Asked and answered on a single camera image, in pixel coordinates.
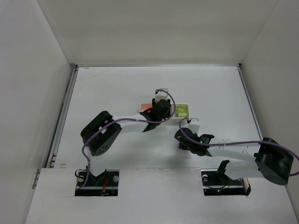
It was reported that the orange ring lego piece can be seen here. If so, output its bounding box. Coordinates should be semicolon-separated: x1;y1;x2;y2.
140;103;152;112

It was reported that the green lego brick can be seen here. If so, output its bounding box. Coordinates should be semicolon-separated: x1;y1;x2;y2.
177;105;187;113
178;112;189;118

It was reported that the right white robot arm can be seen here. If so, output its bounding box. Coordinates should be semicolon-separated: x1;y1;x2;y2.
174;127;298;186

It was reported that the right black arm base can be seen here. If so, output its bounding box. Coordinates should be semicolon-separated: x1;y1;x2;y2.
201;160;251;196

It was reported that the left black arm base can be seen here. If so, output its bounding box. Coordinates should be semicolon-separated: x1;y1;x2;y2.
75;169;120;197

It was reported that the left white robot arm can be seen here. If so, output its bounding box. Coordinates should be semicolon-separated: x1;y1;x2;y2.
80;99;176;176

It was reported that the white three-compartment tray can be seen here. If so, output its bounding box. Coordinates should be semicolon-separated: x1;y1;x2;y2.
140;103;190;126

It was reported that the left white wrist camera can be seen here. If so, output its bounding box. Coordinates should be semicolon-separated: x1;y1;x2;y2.
155;88;168;102

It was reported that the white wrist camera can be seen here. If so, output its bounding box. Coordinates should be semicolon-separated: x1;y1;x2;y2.
187;118;200;135
155;88;168;102

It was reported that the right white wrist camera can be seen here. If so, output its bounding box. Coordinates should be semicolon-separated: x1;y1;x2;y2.
187;118;200;135

